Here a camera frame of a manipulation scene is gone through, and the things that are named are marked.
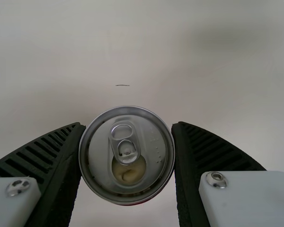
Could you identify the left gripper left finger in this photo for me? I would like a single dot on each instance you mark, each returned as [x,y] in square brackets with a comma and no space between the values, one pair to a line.
[45,170]

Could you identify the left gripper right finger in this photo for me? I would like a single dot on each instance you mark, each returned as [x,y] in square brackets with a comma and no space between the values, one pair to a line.
[203,160]

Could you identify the purple can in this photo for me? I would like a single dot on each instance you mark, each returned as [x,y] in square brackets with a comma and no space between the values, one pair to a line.
[126,153]

